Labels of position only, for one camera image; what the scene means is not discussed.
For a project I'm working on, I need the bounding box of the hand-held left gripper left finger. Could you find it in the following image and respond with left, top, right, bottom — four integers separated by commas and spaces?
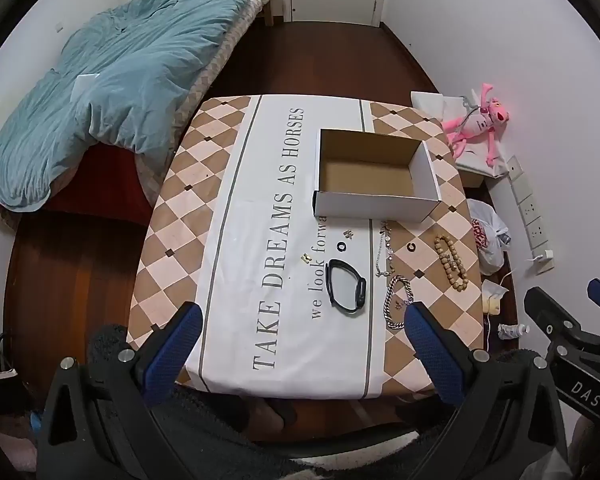
35, 302, 204, 480

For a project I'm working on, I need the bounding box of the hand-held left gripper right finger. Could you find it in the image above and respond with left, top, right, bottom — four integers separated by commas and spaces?
404, 301, 571, 480

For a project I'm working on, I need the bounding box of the chunky silver chain bracelet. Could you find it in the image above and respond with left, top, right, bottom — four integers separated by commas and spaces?
383, 274, 414, 331

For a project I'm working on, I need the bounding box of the black smart band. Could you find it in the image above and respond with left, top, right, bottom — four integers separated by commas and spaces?
325, 258, 367, 315

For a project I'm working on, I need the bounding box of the wooden bead bracelet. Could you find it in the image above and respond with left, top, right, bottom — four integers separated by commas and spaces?
433, 234, 470, 291

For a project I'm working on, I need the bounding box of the thin silver necklace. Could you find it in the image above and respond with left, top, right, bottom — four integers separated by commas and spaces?
374, 220, 396, 279

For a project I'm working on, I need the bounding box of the white cardboard box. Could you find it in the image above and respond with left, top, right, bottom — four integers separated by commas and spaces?
312, 128, 442, 224

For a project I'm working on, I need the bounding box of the yellow tissue pack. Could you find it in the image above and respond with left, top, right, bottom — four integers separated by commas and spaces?
481, 279, 510, 317

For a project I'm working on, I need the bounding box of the white plastic bag red print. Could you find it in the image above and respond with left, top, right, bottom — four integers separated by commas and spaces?
467, 198, 510, 276

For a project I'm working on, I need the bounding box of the black fuzzy clothing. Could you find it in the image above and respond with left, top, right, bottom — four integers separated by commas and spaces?
87, 324, 547, 480

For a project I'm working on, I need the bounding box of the checkered printed tablecloth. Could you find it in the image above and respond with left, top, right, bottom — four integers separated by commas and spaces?
126, 94, 485, 401

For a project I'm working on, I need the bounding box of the pink cloth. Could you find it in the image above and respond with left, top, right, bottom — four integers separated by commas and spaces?
0, 426, 39, 480

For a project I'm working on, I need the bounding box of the pink plush toy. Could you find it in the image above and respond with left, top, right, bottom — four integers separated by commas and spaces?
441, 81, 510, 166

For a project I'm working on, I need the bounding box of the blue quilt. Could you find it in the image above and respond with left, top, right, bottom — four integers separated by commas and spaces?
0, 0, 277, 212

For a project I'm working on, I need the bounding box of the white charger cable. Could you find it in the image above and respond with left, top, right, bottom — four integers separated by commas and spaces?
483, 259, 537, 352

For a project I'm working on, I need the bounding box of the white wall power strip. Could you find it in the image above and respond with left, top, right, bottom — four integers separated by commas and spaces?
507, 155, 556, 275

